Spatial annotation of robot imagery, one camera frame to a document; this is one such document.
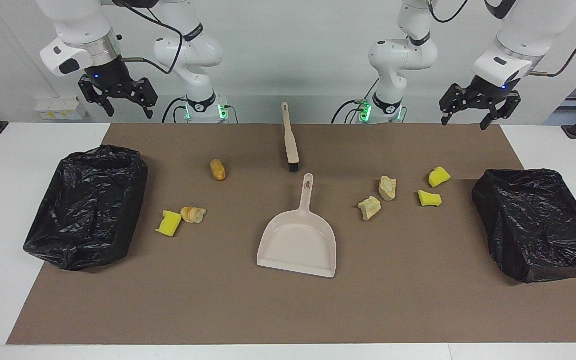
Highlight black left arm base cable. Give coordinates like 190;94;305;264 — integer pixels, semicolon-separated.
331;77;381;124

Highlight white wall socket box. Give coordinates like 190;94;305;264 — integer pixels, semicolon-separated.
34;97;89;121

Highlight beige hand brush black bristles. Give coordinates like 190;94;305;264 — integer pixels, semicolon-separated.
280;102;300;173

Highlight brown table mat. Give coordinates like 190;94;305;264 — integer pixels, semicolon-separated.
6;123;576;346

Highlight black trash bag bin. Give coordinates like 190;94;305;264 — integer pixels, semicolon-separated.
23;145;149;272
472;168;576;284

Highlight pale bread chunk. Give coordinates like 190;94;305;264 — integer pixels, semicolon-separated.
358;196;383;222
378;176;398;202

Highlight large yellow sponge piece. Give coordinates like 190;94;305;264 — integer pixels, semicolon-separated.
155;210;183;238

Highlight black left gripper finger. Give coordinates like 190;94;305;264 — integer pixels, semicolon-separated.
479;92;523;132
439;83;470;126

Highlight black right arm base cable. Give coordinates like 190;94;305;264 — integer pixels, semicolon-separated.
161;96;190;124

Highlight small yellow sponge piece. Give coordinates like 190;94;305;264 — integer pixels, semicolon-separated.
417;189;443;208
428;166;452;189

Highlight beige plastic dustpan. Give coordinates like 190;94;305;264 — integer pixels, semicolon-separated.
256;173;338;279

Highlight orange white croissant piece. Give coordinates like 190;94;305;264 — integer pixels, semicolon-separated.
180;206;207;224

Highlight black arm base cable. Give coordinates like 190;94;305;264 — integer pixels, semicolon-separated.
331;77;381;124
161;96;190;124

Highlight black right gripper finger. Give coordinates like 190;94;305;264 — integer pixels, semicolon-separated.
130;78;159;120
77;75;115;118

